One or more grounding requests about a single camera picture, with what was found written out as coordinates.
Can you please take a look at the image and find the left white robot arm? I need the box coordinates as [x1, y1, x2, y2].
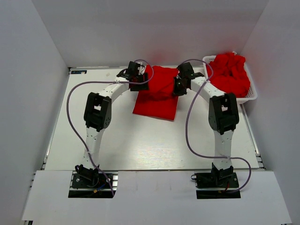
[82, 61, 149, 169]

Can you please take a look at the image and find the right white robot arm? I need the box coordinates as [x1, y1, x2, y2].
[173, 61, 239, 187]

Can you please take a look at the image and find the red t-shirt pile in basket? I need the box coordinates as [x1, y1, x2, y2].
[206, 52, 250, 98]

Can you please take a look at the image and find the dark blue table label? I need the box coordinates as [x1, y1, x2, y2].
[71, 70, 87, 74]

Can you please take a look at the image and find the white plastic laundry basket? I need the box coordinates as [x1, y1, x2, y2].
[202, 55, 257, 104]

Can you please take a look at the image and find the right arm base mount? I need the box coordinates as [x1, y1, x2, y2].
[191, 172, 241, 200]

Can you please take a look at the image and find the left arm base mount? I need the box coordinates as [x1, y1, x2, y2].
[68, 172, 118, 199]

